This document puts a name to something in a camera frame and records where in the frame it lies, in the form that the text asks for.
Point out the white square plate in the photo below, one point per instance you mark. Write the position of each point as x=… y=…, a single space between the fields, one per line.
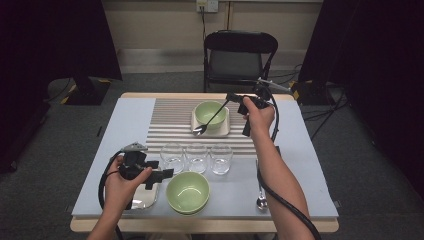
x=146 y=200
x=213 y=133

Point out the dark low block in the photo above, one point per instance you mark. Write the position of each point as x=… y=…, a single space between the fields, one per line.
x=20 y=140

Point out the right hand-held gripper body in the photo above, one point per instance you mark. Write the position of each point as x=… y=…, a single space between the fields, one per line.
x=261 y=96

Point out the metal spoon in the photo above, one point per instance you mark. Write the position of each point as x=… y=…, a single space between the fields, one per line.
x=199 y=130
x=262 y=202

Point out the person's right hand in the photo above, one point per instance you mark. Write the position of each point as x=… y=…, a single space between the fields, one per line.
x=263 y=120

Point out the green bowl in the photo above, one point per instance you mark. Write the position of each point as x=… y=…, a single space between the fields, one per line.
x=208 y=111
x=187 y=213
x=187 y=191

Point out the black stand base hazard tape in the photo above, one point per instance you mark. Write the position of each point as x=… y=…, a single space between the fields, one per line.
x=311 y=95
x=86 y=93

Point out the striped woven placemat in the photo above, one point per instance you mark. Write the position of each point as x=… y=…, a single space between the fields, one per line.
x=173 y=113

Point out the black folding chair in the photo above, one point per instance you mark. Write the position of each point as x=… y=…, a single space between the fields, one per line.
x=240 y=43

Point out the thin vertical wall conduit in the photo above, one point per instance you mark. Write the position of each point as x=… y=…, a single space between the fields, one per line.
x=228 y=16

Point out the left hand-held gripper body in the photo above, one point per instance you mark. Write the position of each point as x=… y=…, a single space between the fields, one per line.
x=133 y=165

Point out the person's left hand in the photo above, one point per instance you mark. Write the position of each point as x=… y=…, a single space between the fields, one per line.
x=121 y=193

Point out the white wall socket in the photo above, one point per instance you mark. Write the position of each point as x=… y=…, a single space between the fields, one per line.
x=207 y=5

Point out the black curtain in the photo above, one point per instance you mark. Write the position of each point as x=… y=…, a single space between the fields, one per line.
x=50 y=33
x=383 y=66

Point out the clear drinking glass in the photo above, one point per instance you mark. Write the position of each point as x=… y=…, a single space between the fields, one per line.
x=220 y=160
x=196 y=155
x=171 y=155

